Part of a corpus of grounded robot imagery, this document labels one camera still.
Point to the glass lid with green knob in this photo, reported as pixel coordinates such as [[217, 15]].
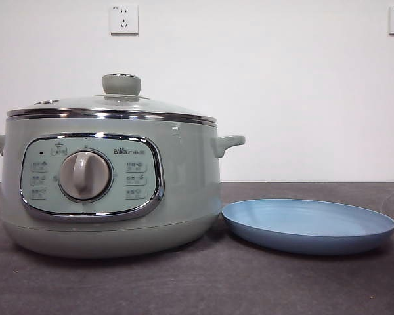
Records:
[[121, 86]]

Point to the pale green electric steamer pot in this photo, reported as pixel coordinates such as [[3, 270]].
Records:
[[190, 183]]

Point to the blue round plate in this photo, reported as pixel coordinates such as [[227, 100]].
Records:
[[302, 220]]

